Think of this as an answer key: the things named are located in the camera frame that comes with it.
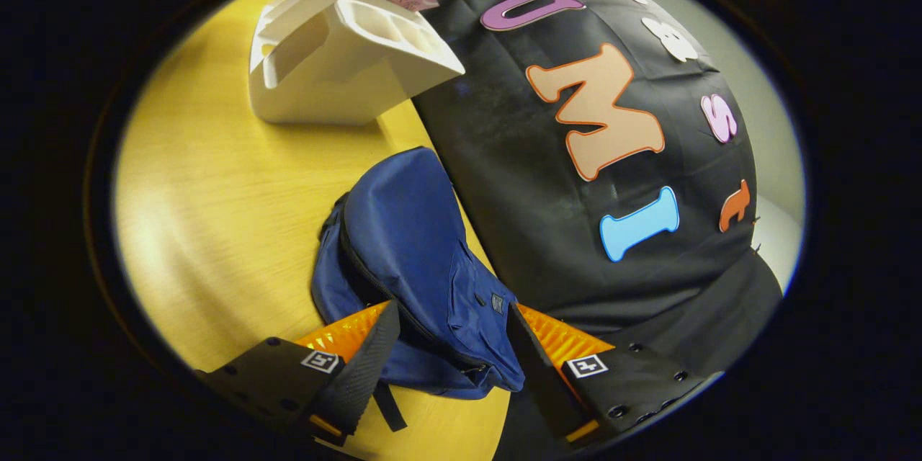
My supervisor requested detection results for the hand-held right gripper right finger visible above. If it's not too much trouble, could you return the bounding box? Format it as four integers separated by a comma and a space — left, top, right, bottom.
506, 303, 725, 447

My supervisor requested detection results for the white bookshelf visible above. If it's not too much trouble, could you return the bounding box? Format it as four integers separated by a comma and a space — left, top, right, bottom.
249, 0, 466, 125

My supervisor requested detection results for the blue schoolbag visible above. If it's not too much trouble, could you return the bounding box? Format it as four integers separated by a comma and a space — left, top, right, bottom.
311, 146, 527, 433

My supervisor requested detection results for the black backdrop cloth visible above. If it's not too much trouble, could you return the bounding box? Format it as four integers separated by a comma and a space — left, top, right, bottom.
346, 0, 786, 461

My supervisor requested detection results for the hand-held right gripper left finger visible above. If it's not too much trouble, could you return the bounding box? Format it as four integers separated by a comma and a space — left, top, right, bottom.
194, 300, 401, 447

